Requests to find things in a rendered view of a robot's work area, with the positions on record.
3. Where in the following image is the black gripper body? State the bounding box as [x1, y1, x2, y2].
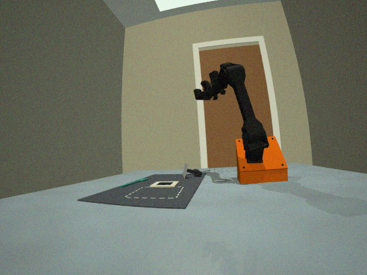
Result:
[194, 87, 218, 100]

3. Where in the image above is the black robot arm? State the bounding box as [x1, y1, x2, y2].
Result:
[201, 62, 269, 163]

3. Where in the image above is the cream square tile with dark centre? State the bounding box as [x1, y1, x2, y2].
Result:
[150, 181, 179, 188]

